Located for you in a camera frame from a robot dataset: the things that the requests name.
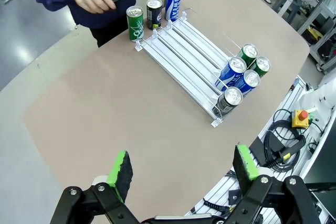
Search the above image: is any white slotted mounting plate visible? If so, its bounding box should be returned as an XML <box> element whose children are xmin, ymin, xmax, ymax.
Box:
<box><xmin>183</xmin><ymin>76</ymin><xmax>323</xmax><ymax>224</ymax></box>

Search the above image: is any black coiled cable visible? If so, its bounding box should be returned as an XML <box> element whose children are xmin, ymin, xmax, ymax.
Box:
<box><xmin>264</xmin><ymin>108</ymin><xmax>302</xmax><ymax>174</ymax></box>

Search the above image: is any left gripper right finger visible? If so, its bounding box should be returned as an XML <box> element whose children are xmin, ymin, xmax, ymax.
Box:
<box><xmin>226</xmin><ymin>144</ymin><xmax>319</xmax><ymax>224</ymax></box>

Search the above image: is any yellow emergency stop button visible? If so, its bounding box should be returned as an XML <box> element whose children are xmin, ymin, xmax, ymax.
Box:
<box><xmin>292</xmin><ymin>109</ymin><xmax>312</xmax><ymax>129</ymax></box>

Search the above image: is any person in purple hoodie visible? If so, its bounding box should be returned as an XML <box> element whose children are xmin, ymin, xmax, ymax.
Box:
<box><xmin>28</xmin><ymin>0</ymin><xmax>137</xmax><ymax>49</ymax></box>

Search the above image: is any blue Pocari Sweat can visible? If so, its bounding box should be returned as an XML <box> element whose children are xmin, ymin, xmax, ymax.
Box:
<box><xmin>164</xmin><ymin>0</ymin><xmax>183</xmax><ymax>23</ymax></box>
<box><xmin>233</xmin><ymin>69</ymin><xmax>261</xmax><ymax>98</ymax></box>
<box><xmin>214</xmin><ymin>56</ymin><xmax>247</xmax><ymax>88</ymax></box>

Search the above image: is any green Chilsung cider can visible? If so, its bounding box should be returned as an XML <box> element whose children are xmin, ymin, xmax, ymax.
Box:
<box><xmin>236</xmin><ymin>43</ymin><xmax>259</xmax><ymax>61</ymax></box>
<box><xmin>126</xmin><ymin>6</ymin><xmax>145</xmax><ymax>43</ymax></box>
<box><xmin>248</xmin><ymin>56</ymin><xmax>271</xmax><ymax>78</ymax></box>

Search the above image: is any clear acrylic can dispenser rack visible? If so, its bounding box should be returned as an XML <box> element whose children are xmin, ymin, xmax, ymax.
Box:
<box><xmin>134</xmin><ymin>8</ymin><xmax>263</xmax><ymax>128</ymax></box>

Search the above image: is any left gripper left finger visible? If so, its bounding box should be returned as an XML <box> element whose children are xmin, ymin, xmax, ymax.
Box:
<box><xmin>49</xmin><ymin>150</ymin><xmax>140</xmax><ymax>224</ymax></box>

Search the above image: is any black cable plug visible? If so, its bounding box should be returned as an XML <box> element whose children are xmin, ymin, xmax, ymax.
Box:
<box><xmin>203</xmin><ymin>189</ymin><xmax>238</xmax><ymax>210</ymax></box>

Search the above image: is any grey metal shelf frame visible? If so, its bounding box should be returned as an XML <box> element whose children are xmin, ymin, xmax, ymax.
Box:
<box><xmin>275</xmin><ymin>0</ymin><xmax>336</xmax><ymax>75</ymax></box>

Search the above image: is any black power adapter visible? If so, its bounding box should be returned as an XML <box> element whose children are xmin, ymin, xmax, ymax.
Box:
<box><xmin>272</xmin><ymin>134</ymin><xmax>307</xmax><ymax>162</ymax></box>

